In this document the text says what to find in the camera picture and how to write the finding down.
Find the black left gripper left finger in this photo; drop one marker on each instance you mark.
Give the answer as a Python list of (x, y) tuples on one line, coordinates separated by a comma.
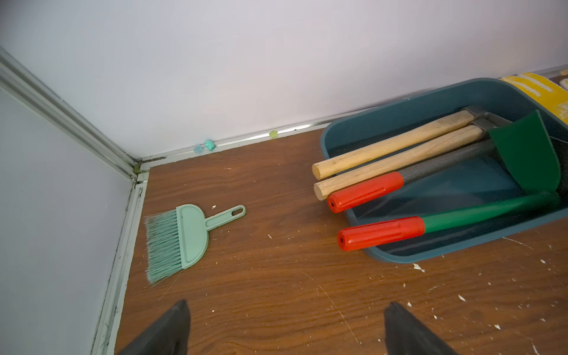
[(169, 334)]

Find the teal plastic storage box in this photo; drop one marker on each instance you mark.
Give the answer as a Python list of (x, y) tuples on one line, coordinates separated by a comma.
[(475, 182)]

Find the green tool red grip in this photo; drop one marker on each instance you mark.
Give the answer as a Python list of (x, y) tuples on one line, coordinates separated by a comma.
[(528, 154)]

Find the wooden handle small hoe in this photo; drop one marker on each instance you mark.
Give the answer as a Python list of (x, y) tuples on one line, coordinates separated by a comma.
[(426, 132)]

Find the grey tool red grip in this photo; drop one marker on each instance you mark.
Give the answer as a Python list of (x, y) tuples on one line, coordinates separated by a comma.
[(377, 187)]

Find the yellow white work glove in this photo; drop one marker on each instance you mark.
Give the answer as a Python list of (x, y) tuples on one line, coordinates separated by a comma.
[(545, 92)]

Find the green hand brush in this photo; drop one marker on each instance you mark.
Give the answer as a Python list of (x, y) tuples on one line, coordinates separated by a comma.
[(178, 239)]

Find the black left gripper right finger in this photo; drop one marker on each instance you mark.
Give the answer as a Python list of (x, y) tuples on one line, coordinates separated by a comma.
[(405, 334)]

